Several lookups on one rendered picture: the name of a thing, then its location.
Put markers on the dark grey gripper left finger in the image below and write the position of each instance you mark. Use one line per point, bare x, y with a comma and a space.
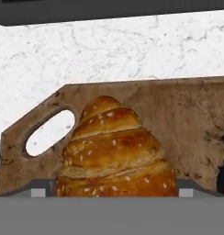
40, 187

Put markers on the golden brown seeded croissant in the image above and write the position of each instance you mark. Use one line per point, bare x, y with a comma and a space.
115, 150

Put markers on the dark grey hob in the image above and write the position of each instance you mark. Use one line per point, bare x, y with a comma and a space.
110, 9

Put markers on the brown wooden cutting board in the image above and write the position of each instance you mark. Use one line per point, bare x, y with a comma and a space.
184, 122

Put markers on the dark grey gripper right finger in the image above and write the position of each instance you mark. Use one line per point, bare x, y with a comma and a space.
188, 187

